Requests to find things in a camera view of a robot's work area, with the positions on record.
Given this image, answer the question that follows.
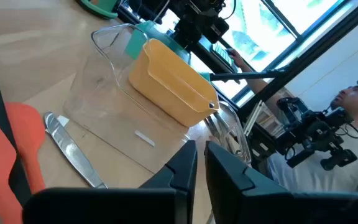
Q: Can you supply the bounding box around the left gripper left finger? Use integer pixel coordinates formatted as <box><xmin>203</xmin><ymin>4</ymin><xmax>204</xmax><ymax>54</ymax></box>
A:
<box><xmin>23</xmin><ymin>140</ymin><xmax>198</xmax><ymax>224</ymax></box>

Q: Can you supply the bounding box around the glass window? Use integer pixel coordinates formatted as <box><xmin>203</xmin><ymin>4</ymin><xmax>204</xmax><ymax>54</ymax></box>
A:
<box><xmin>163</xmin><ymin>0</ymin><xmax>358</xmax><ymax>103</ymax></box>

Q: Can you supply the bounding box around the person's hand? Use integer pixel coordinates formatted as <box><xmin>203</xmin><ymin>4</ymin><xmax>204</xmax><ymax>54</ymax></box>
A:
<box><xmin>227</xmin><ymin>49</ymin><xmax>246</xmax><ymax>68</ymax></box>

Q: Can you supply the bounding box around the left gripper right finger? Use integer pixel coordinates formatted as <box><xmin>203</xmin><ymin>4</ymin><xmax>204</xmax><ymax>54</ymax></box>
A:
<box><xmin>204</xmin><ymin>141</ymin><xmax>358</xmax><ymax>224</ymax></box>

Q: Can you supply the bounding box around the person's forearm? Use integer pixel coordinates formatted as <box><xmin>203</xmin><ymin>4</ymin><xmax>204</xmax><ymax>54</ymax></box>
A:
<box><xmin>237</xmin><ymin>58</ymin><xmax>272</xmax><ymax>96</ymax></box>

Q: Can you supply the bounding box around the silver frame bracket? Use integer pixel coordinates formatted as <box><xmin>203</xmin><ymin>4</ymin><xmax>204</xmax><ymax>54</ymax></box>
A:
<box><xmin>244</xmin><ymin>101</ymin><xmax>264</xmax><ymax>138</ymax></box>

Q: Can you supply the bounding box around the teal plastic tray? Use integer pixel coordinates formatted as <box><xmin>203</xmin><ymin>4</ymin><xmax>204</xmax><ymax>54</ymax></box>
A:
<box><xmin>124</xmin><ymin>20</ymin><xmax>213</xmax><ymax>83</ymax></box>

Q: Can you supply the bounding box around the long orange spatula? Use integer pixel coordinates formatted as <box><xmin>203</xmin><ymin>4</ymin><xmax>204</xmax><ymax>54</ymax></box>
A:
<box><xmin>4</xmin><ymin>101</ymin><xmax>47</xmax><ymax>194</ymax></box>

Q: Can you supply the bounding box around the black aluminium table frame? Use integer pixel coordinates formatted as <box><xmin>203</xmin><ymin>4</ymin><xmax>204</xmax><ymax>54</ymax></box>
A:
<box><xmin>113</xmin><ymin>0</ymin><xmax>358</xmax><ymax>122</ymax></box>

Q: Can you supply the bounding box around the clear plastic bin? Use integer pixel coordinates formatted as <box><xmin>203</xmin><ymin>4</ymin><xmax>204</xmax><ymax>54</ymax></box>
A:
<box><xmin>63</xmin><ymin>23</ymin><xmax>192</xmax><ymax>175</ymax></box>

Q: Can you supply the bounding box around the person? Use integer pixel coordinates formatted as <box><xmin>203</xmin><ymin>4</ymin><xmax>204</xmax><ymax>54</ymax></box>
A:
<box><xmin>267</xmin><ymin>77</ymin><xmax>358</xmax><ymax>194</ymax></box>

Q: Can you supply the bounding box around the white tape marker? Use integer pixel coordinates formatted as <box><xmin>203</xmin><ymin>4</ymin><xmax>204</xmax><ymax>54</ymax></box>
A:
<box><xmin>57</xmin><ymin>114</ymin><xmax>70</xmax><ymax>128</ymax></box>
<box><xmin>134</xmin><ymin>129</ymin><xmax>156</xmax><ymax>147</ymax></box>

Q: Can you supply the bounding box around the yellow plastic bin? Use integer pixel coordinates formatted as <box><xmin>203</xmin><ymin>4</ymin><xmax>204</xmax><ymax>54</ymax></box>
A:
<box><xmin>128</xmin><ymin>38</ymin><xmax>220</xmax><ymax>128</ymax></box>

